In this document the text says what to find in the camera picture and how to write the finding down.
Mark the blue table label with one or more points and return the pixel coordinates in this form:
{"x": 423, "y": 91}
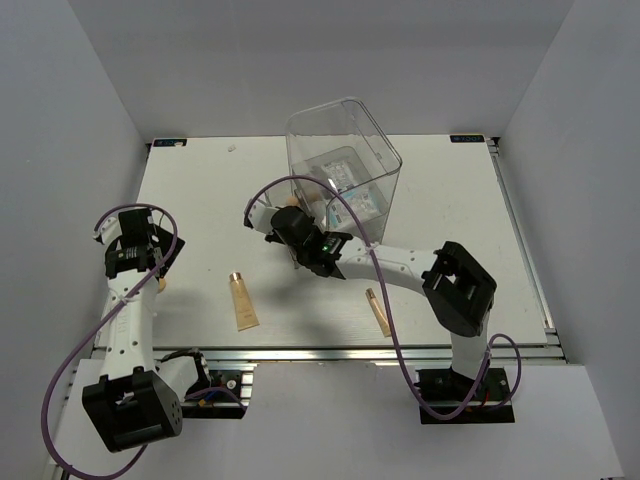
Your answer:
{"x": 467, "y": 138}
{"x": 169, "y": 142}

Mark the aluminium front rail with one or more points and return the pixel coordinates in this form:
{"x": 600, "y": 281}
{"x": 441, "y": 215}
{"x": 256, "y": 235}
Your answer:
{"x": 537, "y": 354}

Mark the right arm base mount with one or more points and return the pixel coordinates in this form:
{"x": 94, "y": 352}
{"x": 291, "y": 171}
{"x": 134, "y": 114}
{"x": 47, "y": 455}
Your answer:
{"x": 444, "y": 391}

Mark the clear plastic organizer box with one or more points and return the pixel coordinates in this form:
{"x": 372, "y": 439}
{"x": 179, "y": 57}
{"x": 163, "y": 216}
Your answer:
{"x": 341, "y": 130}

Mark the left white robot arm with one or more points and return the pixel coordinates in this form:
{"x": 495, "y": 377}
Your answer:
{"x": 137, "y": 399}

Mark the white sachet packet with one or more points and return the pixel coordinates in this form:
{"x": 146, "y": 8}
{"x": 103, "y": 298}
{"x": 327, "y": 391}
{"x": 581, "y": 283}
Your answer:
{"x": 340, "y": 175}
{"x": 366, "y": 203}

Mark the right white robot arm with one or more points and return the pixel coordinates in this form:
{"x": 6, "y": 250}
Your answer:
{"x": 459, "y": 290}

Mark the thin gold cream tube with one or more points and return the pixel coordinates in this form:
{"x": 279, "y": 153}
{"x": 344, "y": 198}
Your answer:
{"x": 378, "y": 312}

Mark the left blue table label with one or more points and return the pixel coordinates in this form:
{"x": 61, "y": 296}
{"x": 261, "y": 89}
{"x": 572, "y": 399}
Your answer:
{"x": 169, "y": 142}

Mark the wide gold cream tube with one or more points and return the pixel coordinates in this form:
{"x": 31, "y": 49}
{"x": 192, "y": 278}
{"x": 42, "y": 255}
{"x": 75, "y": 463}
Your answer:
{"x": 245, "y": 314}

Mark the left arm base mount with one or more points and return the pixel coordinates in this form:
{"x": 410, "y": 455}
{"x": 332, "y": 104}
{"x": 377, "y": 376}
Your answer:
{"x": 205, "y": 393}

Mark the right blue table label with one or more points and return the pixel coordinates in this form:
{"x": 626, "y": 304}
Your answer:
{"x": 467, "y": 138}

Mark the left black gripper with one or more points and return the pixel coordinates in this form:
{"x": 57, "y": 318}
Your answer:
{"x": 164, "y": 240}

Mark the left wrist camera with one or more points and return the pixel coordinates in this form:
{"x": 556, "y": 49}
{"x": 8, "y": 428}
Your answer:
{"x": 108, "y": 232}

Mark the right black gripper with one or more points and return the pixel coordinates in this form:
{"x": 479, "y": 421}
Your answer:
{"x": 273, "y": 237}

